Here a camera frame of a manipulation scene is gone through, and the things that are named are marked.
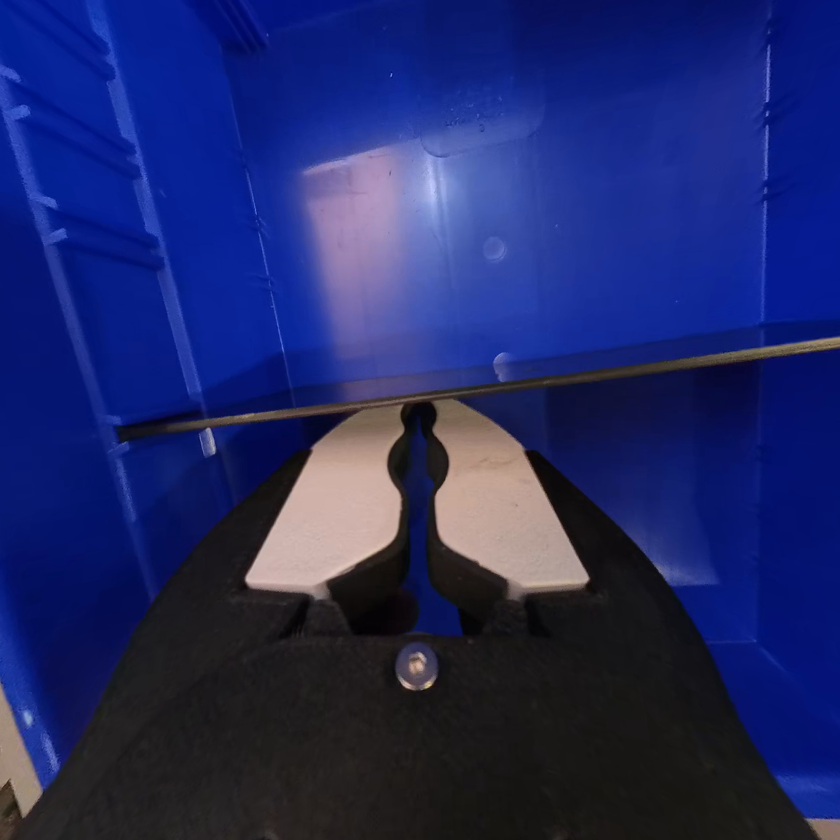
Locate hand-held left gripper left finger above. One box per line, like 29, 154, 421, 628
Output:
245, 406, 413, 632

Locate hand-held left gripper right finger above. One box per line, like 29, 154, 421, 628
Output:
428, 399, 590, 632

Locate black bin divider plate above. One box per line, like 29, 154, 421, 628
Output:
115, 319, 840, 442

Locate blue plastic storage bin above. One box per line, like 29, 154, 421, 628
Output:
0, 0, 840, 821

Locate pale desk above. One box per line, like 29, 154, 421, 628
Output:
0, 682, 42, 815

